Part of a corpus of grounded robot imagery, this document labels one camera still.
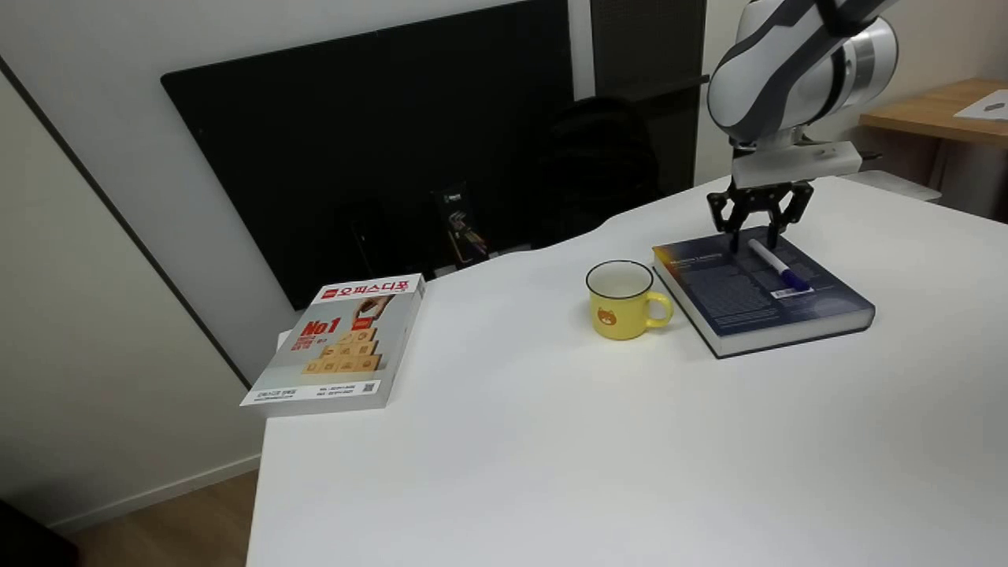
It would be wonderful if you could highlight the dark blue hardcover book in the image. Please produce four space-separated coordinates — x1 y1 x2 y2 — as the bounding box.
651 228 877 358

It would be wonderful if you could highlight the white marker with blue cap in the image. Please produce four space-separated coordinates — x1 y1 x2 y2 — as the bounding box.
748 240 814 293

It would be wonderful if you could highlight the grey and red book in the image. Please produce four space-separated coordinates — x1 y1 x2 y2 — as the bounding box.
242 275 426 417

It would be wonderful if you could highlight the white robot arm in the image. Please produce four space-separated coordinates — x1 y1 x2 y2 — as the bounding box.
705 0 899 245

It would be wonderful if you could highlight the large black monitor screen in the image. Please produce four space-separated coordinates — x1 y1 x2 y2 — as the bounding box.
159 0 708 311

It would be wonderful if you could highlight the white paper sheet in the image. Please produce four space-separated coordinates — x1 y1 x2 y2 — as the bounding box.
960 87 1008 120

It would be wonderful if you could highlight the wooden side desk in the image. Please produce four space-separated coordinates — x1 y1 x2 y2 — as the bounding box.
860 79 1008 222

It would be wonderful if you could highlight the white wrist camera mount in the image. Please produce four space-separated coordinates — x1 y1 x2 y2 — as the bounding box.
731 141 862 190

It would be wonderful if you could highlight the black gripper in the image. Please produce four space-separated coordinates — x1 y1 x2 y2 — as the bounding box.
705 182 814 253

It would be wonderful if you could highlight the yellow enamel mug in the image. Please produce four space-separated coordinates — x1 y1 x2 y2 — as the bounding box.
587 259 673 340

